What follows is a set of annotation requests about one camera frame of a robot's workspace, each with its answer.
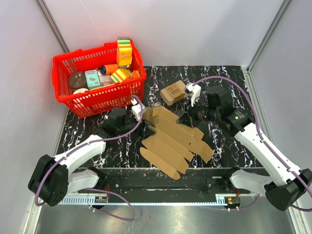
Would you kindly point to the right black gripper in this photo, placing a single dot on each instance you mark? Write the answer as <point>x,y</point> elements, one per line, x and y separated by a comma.
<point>185,119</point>

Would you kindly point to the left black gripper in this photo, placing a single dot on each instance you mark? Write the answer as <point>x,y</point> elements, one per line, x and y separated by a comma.
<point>146,131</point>

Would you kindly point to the brown cardboard box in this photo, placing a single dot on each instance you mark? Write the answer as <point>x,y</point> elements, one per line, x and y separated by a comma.
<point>172,145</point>

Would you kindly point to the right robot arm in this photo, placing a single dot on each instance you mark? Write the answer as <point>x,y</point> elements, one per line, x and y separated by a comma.
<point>285,182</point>

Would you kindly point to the teal small box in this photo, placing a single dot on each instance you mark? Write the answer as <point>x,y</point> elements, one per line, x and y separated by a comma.
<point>92,79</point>

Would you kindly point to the small clear plastic bag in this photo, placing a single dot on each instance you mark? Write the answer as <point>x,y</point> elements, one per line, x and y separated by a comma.
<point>157,104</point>

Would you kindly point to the kitchen scouring pads pack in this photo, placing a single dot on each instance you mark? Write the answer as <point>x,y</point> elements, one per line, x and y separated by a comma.
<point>173,93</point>

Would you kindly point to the orange snack packet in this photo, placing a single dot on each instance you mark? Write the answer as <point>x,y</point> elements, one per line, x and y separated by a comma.
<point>135,74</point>

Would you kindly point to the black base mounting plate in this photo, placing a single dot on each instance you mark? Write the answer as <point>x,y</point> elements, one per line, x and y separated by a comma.
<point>210,180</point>

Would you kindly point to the yellow green striped sponge pack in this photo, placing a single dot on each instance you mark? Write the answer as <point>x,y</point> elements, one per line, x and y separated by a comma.
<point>120,75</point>

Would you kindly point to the pink packaged item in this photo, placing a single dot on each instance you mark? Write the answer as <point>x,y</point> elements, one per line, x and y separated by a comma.
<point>105,80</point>

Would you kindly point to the red plastic shopping basket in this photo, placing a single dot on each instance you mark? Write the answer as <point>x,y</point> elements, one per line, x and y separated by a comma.
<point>101,99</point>

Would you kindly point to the orange cylindrical can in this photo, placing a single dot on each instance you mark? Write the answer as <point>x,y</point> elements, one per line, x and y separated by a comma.
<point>108,69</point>

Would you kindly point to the white round item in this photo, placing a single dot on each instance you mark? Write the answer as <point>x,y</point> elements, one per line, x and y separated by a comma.
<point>81,90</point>

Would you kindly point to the orange yellow juice carton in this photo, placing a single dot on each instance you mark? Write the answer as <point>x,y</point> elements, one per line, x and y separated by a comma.
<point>124,52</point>

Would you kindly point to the brown round bread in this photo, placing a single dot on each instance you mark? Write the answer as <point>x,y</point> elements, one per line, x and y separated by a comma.
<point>77,80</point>

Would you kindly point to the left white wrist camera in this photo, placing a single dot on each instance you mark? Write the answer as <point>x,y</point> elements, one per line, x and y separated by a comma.
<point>137,109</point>

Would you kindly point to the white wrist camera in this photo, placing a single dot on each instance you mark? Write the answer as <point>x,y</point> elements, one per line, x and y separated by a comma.
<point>193,91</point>
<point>137,109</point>

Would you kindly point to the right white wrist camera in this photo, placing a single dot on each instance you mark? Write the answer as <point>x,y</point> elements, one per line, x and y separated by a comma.
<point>193,91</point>

